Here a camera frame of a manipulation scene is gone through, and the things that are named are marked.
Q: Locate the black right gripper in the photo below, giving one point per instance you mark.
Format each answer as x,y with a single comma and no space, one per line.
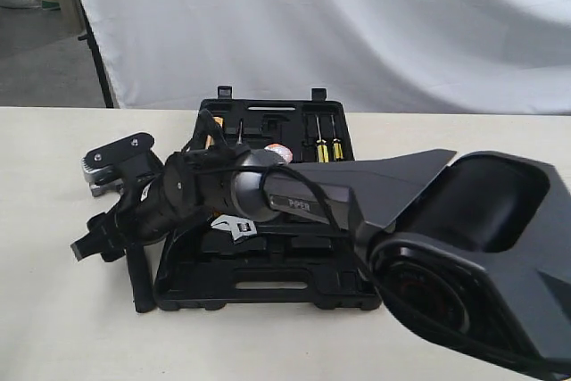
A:
143,216

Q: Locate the claw hammer black grip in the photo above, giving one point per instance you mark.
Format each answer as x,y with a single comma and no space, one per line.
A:
138,267

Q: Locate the chrome adjustable wrench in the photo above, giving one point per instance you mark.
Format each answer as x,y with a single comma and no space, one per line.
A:
239,228

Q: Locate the black electrical tape roll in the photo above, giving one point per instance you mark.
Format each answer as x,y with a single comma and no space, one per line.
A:
283,151

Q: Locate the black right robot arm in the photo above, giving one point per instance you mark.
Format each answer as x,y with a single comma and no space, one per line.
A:
468,252

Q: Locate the black plastic tool case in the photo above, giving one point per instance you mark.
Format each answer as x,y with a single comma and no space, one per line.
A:
291,259

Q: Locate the orange utility knife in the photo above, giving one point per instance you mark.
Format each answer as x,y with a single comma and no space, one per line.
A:
215,128

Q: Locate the clear test pen screwdriver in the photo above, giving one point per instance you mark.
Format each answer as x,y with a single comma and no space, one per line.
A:
240,132

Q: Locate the black backdrop stand pole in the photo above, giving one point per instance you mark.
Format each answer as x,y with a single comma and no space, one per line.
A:
88,36

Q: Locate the large yellow black screwdriver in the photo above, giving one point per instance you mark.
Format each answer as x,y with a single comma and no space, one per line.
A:
321,144

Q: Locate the small yellow black screwdriver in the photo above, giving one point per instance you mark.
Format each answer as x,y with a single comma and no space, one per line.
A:
336,141

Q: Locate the white backdrop cloth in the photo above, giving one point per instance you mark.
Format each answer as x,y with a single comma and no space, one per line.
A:
490,56

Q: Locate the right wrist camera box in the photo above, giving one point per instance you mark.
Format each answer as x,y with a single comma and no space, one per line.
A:
112,166

